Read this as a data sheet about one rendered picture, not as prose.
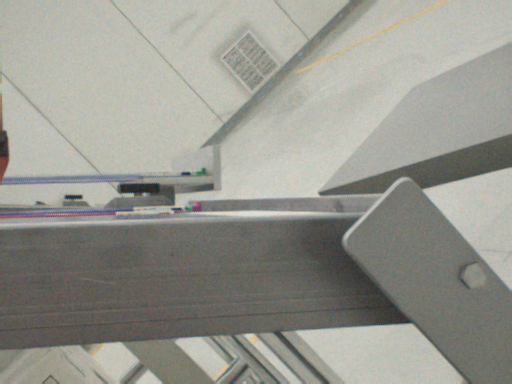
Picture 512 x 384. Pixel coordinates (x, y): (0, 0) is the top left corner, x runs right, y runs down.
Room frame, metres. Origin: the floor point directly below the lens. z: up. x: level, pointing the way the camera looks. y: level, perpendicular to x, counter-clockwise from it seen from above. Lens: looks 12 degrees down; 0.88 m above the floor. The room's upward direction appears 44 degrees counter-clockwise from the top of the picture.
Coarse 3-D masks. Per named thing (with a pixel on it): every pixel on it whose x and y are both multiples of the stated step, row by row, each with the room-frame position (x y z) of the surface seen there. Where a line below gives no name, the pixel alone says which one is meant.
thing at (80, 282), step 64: (0, 256) 0.45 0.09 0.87; (64, 256) 0.45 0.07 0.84; (128, 256) 0.45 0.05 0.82; (192, 256) 0.46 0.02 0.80; (256, 256) 0.46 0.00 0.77; (320, 256) 0.46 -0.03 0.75; (0, 320) 0.44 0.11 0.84; (64, 320) 0.45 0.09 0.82; (128, 320) 0.45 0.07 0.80; (192, 320) 0.45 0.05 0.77; (256, 320) 0.46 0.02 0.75; (320, 320) 0.46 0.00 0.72; (384, 320) 0.47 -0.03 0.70
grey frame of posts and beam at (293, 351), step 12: (264, 336) 1.16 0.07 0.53; (276, 336) 1.17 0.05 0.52; (288, 336) 1.16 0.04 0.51; (276, 348) 1.16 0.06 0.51; (288, 348) 1.17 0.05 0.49; (300, 348) 1.16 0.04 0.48; (288, 360) 1.16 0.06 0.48; (300, 360) 1.17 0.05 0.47; (312, 360) 1.16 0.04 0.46; (300, 372) 1.16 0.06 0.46; (312, 372) 1.17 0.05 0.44; (324, 372) 1.16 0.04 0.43
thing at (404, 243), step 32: (416, 192) 0.43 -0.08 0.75; (384, 224) 0.43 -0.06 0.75; (416, 224) 0.43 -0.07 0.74; (448, 224) 0.43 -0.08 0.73; (352, 256) 0.42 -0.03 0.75; (384, 256) 0.42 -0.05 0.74; (416, 256) 0.43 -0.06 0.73; (448, 256) 0.43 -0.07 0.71; (480, 256) 0.43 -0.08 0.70; (384, 288) 0.42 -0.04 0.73; (416, 288) 0.42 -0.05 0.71; (448, 288) 0.43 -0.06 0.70; (480, 288) 0.43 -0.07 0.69; (416, 320) 0.42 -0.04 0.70; (448, 320) 0.42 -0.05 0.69; (480, 320) 0.43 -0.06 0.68; (448, 352) 0.42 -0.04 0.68; (480, 352) 0.42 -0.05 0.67
